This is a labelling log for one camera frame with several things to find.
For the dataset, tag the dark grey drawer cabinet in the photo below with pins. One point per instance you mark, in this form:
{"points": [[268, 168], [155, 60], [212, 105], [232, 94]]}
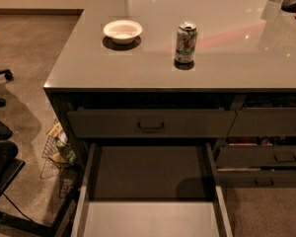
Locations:
{"points": [[245, 57]]}

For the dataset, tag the green white soda can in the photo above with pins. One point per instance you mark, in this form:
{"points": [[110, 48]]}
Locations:
{"points": [[186, 42]]}

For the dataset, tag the white paper bowl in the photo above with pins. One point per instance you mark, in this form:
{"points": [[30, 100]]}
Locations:
{"points": [[122, 31]]}

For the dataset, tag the wire basket with trash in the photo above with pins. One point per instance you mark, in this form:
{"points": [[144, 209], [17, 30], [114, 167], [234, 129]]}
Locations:
{"points": [[59, 159]]}

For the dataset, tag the black metal stand frame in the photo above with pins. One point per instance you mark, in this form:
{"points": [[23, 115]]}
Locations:
{"points": [[31, 206]]}

